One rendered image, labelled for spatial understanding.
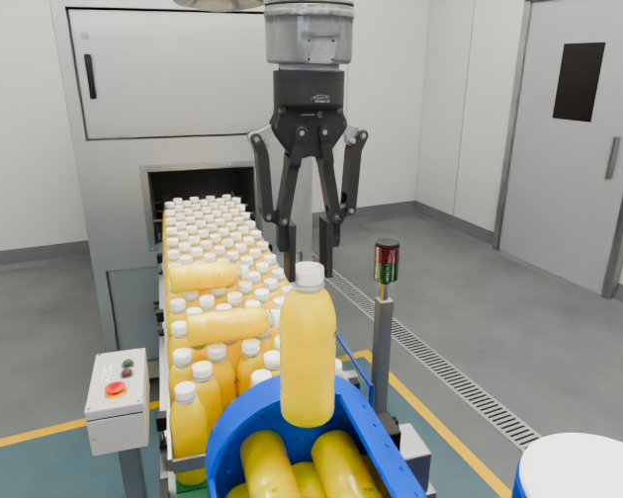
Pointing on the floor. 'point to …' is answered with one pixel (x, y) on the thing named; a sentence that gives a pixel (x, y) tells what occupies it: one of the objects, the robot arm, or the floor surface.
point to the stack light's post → (381, 353)
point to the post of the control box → (133, 473)
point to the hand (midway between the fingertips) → (308, 249)
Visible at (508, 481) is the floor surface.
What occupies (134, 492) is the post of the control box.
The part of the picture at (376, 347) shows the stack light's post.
